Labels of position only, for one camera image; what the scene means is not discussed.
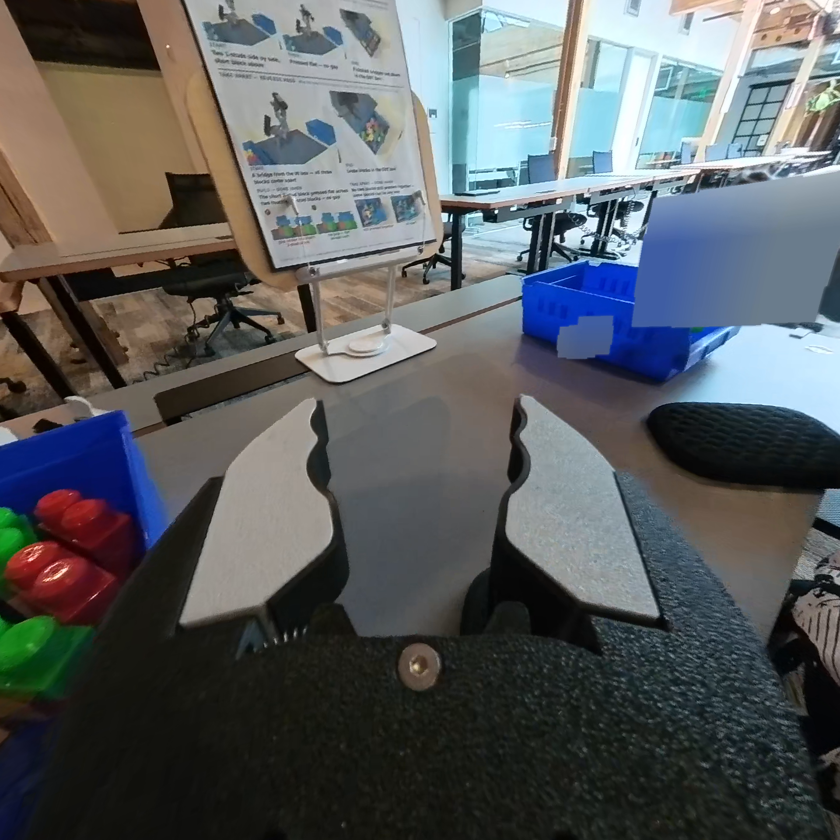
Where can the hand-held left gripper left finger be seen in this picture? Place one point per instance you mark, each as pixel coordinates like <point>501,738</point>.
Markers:
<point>263,525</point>

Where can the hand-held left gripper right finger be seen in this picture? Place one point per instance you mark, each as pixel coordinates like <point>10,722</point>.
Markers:
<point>584,525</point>

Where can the blue plastic storage bin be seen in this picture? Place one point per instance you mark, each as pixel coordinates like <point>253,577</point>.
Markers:
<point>656,348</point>

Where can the blue bin with white label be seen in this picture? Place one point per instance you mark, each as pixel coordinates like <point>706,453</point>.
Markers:
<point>79,453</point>

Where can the black honeycomb rubber pad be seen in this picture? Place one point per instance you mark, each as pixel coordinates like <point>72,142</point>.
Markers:
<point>748,446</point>

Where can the black office chair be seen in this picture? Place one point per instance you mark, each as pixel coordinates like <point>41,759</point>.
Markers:
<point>551,197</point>
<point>210,276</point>

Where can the person's patterned garment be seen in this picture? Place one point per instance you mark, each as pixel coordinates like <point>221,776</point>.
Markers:
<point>817,656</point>

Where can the black desk leg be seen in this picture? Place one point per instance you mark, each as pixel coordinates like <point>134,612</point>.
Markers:
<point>79,263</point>

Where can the wooden background desk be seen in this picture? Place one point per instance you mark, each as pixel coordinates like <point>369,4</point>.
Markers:
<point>551,197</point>

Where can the printed instruction sheet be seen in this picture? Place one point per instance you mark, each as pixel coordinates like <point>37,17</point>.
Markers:
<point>315,118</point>

